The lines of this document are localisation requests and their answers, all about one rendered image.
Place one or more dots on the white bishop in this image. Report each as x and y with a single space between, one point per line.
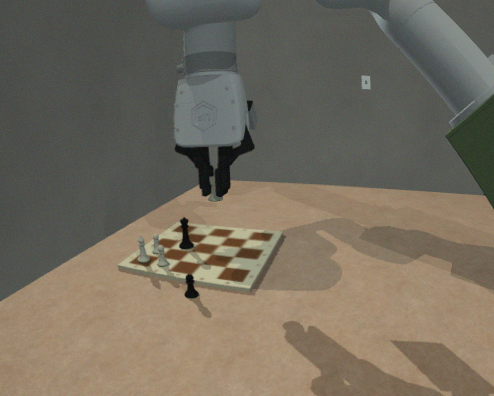
143 258

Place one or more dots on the chessboard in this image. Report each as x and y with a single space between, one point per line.
222 257

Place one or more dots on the white pawn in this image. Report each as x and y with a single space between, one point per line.
162 261
156 244

